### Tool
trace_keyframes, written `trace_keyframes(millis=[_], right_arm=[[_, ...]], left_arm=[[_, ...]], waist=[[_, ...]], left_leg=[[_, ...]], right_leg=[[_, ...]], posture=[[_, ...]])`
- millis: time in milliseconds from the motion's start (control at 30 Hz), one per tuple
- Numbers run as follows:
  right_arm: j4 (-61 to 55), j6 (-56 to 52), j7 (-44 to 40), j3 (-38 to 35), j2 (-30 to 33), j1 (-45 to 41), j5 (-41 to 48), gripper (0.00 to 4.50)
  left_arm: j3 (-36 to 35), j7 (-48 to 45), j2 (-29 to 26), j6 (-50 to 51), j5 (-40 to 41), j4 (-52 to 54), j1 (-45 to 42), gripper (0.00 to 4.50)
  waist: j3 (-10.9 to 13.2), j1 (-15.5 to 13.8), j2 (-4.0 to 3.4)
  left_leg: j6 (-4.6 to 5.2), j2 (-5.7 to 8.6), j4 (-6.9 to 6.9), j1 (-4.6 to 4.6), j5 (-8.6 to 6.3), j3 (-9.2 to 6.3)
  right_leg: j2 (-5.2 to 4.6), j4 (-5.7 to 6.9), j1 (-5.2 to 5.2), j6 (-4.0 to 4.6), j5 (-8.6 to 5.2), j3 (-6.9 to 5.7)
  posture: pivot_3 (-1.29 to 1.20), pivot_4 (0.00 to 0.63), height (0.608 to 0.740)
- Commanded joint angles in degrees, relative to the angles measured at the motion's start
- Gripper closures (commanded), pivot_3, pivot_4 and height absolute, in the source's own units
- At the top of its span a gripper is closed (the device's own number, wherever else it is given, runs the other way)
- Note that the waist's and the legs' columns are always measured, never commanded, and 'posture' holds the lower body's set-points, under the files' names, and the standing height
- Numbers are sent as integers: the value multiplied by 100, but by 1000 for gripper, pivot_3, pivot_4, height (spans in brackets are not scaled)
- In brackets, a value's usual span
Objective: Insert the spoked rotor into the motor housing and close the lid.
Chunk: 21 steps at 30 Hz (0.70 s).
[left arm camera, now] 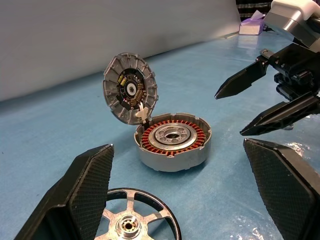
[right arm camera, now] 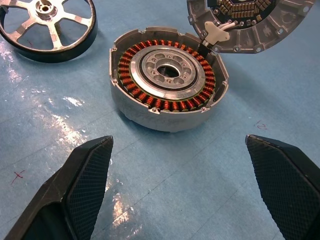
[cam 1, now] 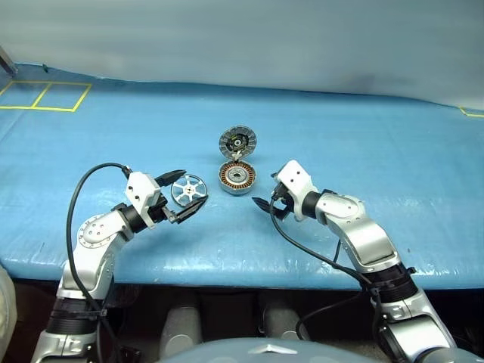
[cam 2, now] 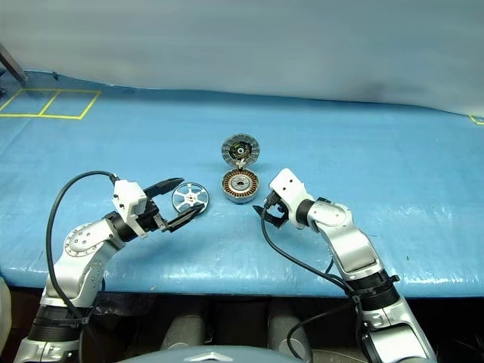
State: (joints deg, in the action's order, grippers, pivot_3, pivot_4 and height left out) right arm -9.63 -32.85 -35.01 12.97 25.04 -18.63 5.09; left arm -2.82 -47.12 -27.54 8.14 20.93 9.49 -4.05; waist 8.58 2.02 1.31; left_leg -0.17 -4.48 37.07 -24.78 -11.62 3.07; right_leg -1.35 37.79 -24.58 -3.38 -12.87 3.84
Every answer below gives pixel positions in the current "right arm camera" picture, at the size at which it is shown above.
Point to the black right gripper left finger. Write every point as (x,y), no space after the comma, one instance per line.
(82,180)

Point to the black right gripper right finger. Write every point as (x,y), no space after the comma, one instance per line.
(285,185)

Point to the silver motor housing copper windings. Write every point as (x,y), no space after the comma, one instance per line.
(150,120)

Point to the silver motor cover circuit board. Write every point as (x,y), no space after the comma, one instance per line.
(262,32)

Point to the blue table mat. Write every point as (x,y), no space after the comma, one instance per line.
(175,175)

